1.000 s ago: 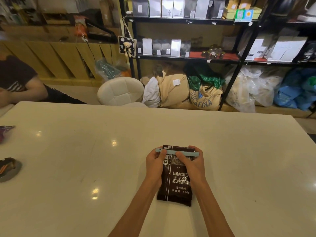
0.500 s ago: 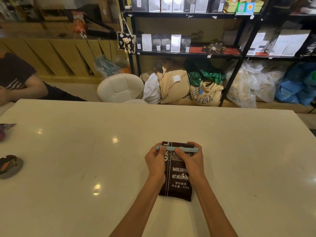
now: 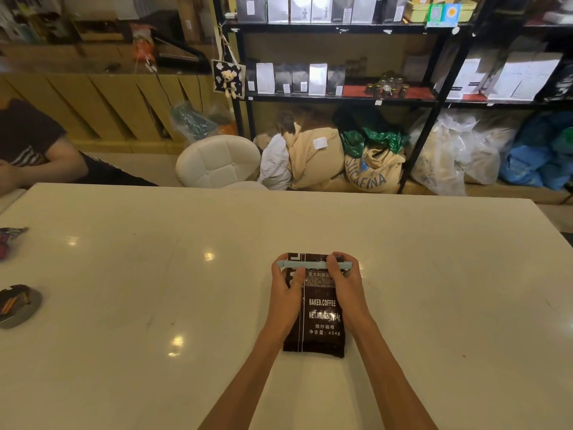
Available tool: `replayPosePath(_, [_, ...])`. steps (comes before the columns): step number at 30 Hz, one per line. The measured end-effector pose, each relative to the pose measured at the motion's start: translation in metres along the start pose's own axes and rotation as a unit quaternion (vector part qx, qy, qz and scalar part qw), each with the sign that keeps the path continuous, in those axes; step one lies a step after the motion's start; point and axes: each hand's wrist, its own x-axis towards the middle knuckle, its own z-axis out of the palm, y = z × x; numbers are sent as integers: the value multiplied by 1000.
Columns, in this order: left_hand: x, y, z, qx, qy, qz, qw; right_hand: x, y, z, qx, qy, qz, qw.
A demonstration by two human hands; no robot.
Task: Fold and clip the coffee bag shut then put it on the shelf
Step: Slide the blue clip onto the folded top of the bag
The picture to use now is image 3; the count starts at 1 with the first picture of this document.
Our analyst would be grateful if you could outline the orange figurine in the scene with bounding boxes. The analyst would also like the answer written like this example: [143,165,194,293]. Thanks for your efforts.
[129,23,158,73]

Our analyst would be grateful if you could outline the round grey metal dish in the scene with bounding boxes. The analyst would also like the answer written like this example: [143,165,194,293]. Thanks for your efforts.
[0,285,44,330]

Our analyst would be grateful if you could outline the group of small glass jars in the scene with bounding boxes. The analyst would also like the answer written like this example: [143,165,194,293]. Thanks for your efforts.
[364,70,411,99]

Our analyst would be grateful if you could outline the light blue bag sealing clip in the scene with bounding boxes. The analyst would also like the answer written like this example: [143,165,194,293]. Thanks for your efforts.
[276,259,355,270]

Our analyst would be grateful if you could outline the pile of clear plastic bags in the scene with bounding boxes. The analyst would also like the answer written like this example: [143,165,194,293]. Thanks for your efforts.
[408,109,522,196]

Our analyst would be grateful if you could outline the beige cloth sack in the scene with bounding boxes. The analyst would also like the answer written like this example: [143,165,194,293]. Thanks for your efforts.
[286,123,346,191]

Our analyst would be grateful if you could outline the black counter device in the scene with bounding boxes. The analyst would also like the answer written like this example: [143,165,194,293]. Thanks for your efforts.
[153,33,211,70]

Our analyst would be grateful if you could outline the white cloth bag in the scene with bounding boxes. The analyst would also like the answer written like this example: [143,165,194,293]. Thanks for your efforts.
[257,133,292,191]

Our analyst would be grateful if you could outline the person's left forearm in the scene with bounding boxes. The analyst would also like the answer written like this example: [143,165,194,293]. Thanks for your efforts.
[198,319,300,430]

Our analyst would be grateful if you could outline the blue green code sign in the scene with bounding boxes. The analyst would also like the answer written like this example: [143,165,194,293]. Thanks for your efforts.
[426,3,461,28]

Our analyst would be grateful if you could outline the green plastic bag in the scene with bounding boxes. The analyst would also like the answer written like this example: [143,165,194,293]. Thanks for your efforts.
[339,123,409,159]

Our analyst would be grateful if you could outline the printed burlap coffee sack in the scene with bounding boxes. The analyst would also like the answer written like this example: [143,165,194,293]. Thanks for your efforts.
[343,144,406,194]

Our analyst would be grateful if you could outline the person's right hand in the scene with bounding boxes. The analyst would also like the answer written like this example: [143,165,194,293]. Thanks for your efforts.
[325,251,375,330]

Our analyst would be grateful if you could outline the person's right forearm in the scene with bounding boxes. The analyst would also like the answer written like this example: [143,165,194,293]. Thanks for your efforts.
[345,315,438,430]

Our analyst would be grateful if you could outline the wooden counter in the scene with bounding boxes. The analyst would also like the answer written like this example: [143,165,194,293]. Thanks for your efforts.
[0,42,235,155]

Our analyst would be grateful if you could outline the black pouch with teddy bear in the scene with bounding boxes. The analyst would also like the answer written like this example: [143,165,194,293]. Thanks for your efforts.
[211,59,246,100]

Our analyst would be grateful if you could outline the clear bag with green contents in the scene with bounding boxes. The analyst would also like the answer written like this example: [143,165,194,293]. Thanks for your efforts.
[170,101,224,145]

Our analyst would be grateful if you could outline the white padded stool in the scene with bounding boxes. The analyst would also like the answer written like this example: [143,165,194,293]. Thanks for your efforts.
[175,134,269,191]

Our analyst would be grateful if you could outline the yellow green tin box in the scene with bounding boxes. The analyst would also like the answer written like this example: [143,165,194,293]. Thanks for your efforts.
[404,0,478,23]

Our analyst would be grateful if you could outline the row of black and white pouches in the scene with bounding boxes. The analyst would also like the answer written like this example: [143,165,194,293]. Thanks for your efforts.
[245,62,346,96]

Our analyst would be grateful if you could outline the black metal shelf rack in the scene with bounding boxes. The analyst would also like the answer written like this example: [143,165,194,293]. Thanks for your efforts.
[211,0,573,194]

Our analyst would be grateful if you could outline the person's left hand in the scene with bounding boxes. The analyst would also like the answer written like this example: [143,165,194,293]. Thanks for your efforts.
[270,262,307,330]

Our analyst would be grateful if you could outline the pile of blue plastic bags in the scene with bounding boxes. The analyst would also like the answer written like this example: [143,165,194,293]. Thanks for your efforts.
[498,111,573,191]

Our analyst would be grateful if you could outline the dark brown coffee bag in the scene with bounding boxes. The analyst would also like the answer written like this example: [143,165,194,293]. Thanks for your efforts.
[282,252,346,359]

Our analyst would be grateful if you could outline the group of white paper bags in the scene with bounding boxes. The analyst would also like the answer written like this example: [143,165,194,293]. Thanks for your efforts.
[447,51,565,102]

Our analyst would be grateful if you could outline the row of grey coffee bags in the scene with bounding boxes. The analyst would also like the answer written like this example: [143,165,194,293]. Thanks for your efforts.
[235,0,408,24]

